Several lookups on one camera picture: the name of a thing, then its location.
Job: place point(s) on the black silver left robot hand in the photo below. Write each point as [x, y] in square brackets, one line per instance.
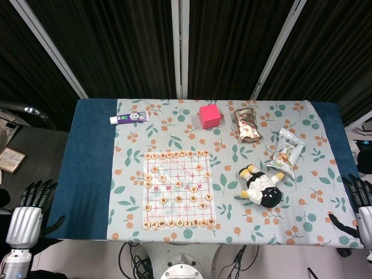
[24, 223]

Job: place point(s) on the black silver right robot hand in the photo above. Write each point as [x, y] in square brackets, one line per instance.
[365, 223]

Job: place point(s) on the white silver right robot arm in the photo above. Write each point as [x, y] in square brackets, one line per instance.
[369, 256]

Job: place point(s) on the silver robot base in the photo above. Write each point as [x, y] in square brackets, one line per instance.
[181, 270]

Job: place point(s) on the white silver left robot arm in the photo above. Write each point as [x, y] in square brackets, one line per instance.
[16, 261]

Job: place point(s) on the wooden black chariot chess piece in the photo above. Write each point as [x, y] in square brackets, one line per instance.
[210, 221]
[146, 224]

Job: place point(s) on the wooden black cannon chess piece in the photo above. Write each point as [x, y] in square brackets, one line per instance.
[148, 207]
[202, 205]

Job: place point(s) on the wooden black horse chess piece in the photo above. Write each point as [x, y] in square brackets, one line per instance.
[154, 224]
[204, 223]

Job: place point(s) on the round wooden chess piece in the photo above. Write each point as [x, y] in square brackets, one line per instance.
[178, 183]
[148, 184]
[169, 155]
[148, 156]
[149, 177]
[194, 189]
[199, 167]
[190, 153]
[205, 152]
[163, 178]
[156, 169]
[155, 156]
[176, 155]
[182, 153]
[199, 153]
[163, 156]
[207, 174]

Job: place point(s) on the wooden black elephant chess piece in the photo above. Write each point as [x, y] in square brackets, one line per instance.
[161, 223]
[196, 223]

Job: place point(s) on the wooden black advisor chess piece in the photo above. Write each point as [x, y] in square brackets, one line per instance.
[188, 223]
[172, 223]

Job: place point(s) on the wooden black general chess piece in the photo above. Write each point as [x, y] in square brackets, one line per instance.
[180, 223]

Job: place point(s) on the grey fabric chair seat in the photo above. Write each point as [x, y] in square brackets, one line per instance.
[43, 151]

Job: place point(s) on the blue table cloth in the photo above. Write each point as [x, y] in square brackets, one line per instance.
[87, 160]

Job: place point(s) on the white green peanut snack bag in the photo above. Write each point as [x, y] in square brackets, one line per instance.
[286, 151]

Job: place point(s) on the black white plush doll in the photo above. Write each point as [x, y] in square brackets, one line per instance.
[261, 186]

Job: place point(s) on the chrome metal bar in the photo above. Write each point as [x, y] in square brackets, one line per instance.
[35, 110]

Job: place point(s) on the floral patterned tablecloth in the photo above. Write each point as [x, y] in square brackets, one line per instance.
[250, 232]

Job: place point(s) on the purple white toothpaste tube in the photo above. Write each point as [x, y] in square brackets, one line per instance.
[130, 117]

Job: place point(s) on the plastic chinese chess board sheet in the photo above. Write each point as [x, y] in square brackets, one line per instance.
[174, 212]

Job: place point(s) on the gold foil snack bag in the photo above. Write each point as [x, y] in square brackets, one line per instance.
[247, 125]

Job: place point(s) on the pink cube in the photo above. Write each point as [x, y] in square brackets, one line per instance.
[210, 117]

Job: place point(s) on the wooden picture frame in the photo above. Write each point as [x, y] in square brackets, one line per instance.
[11, 160]

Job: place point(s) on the grey metal partition post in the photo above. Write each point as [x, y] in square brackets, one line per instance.
[176, 49]
[185, 49]
[50, 49]
[278, 49]

